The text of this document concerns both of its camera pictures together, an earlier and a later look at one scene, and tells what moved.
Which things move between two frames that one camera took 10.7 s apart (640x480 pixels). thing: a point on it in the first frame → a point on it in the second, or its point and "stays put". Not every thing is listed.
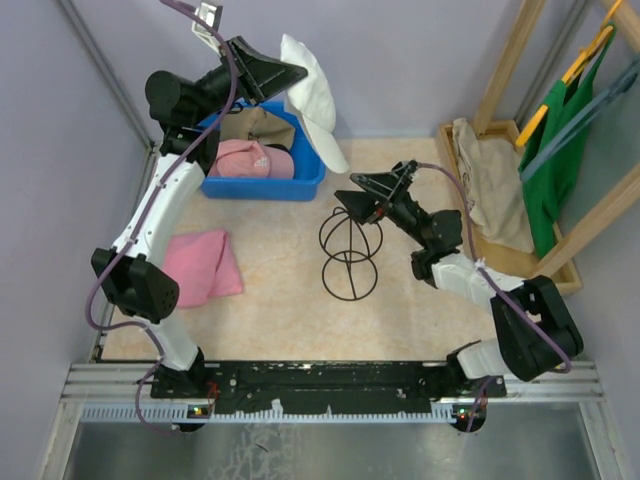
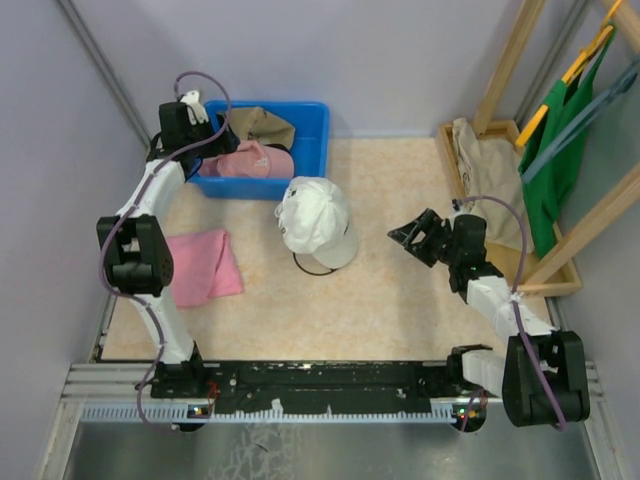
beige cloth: x=499 y=201 stays put
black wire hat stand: x=349 y=273 → x=318 y=274
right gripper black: x=362 y=206 → x=431 y=223
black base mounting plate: x=371 y=388 stays put
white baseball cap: x=311 y=99 → x=313 y=218
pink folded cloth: x=204 y=266 stays put
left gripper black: x=259 y=77 → x=223 y=144
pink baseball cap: x=247 y=158 stays put
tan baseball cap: x=255 y=124 stays put
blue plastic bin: x=309 y=172 stays put
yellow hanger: x=584 y=53 stays put
